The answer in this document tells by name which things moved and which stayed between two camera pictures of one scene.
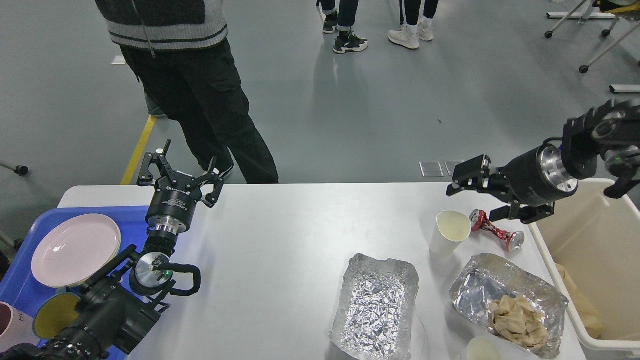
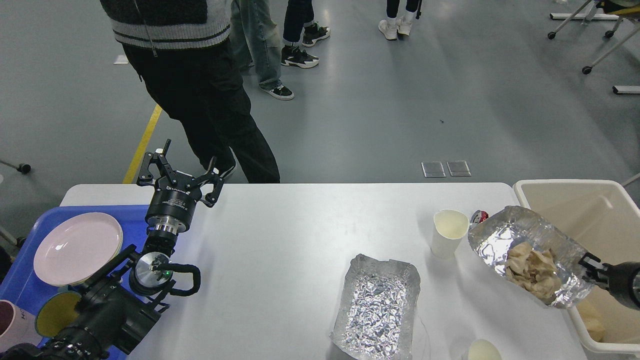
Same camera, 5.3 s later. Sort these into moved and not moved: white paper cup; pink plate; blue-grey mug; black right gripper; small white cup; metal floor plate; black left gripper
Moved: black right gripper
Not moved: white paper cup; metal floor plate; black left gripper; small white cup; blue-grey mug; pink plate
